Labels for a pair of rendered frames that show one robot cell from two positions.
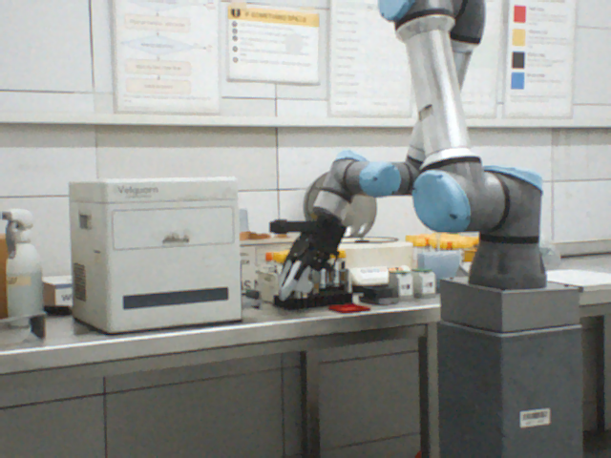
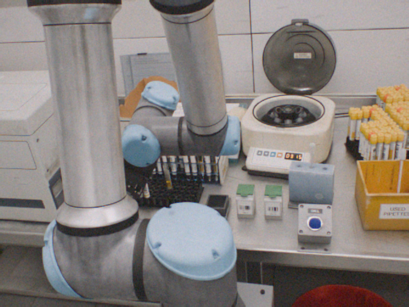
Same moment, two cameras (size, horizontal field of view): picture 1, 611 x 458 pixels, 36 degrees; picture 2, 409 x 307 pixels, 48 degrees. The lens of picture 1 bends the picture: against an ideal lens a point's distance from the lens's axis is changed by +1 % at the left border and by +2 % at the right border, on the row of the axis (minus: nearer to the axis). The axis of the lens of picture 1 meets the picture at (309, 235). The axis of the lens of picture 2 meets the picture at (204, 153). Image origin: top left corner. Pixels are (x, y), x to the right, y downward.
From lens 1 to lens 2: 1.71 m
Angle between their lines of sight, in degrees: 50
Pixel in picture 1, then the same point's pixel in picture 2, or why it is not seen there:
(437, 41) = (56, 45)
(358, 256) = (257, 137)
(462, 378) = not seen: outside the picture
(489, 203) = (106, 289)
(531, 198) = (184, 289)
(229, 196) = (21, 133)
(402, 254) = (304, 142)
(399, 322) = not seen: hidden behind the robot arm
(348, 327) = not seen: hidden behind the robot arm
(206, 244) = (14, 169)
